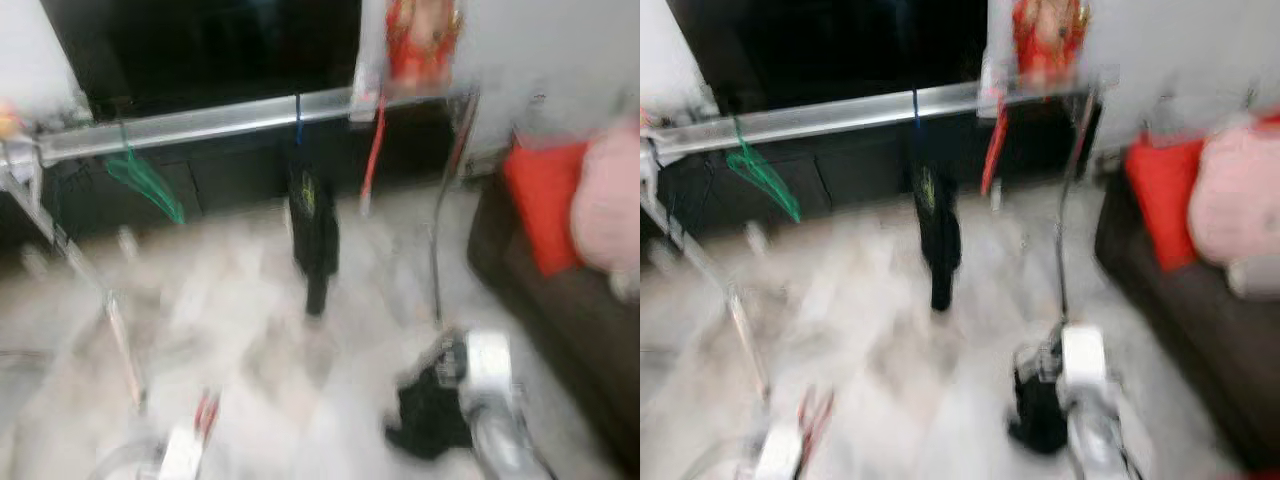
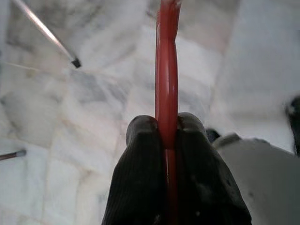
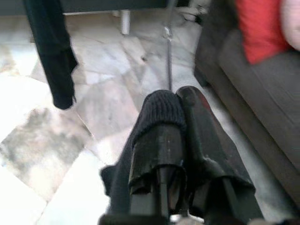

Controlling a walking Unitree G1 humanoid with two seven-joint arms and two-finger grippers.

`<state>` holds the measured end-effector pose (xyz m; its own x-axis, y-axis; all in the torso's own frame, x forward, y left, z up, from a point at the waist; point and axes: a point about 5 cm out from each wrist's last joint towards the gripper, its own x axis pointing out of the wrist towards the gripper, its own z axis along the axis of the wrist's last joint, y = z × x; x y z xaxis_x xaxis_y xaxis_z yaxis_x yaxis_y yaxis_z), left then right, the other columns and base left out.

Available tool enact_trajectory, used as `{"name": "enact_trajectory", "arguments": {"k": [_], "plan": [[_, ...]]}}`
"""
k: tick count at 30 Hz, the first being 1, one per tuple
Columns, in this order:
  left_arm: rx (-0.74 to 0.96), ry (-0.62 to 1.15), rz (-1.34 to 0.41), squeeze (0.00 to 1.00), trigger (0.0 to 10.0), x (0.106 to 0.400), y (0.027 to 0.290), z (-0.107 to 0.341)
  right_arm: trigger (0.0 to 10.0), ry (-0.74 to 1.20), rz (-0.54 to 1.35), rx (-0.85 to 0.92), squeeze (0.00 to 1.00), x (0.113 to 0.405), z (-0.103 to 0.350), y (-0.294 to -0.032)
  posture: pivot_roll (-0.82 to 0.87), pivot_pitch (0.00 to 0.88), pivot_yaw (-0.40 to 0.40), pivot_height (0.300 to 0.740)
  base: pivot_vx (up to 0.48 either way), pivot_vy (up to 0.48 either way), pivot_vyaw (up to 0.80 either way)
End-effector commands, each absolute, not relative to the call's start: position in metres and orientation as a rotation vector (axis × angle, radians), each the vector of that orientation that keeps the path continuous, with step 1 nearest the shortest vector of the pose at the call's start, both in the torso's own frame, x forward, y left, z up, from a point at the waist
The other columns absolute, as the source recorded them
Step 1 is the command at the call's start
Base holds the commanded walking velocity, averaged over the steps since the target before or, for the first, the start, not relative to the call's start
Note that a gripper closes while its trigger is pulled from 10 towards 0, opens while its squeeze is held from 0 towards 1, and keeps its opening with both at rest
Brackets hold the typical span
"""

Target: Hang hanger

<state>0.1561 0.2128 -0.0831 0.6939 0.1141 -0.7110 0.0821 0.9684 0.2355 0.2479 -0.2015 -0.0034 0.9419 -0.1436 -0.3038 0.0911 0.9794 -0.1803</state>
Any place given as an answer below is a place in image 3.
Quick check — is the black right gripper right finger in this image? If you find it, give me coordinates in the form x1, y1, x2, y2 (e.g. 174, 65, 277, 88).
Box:
177, 86, 263, 218

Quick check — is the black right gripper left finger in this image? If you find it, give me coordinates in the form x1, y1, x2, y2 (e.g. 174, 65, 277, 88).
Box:
100, 90, 188, 215

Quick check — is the silver metal clothes rack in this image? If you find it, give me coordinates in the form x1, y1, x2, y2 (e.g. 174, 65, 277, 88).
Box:
160, 0, 176, 91

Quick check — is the dark grey fabric sofa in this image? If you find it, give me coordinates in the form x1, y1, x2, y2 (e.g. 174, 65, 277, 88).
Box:
194, 0, 300, 188

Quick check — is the black shirt with green print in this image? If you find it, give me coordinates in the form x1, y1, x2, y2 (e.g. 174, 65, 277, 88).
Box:
22, 0, 79, 110

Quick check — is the red pillow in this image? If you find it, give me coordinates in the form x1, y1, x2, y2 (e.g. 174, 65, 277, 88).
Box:
235, 0, 290, 65

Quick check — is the pink cat face pillow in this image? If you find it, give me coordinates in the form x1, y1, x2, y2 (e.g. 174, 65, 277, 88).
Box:
280, 0, 300, 51

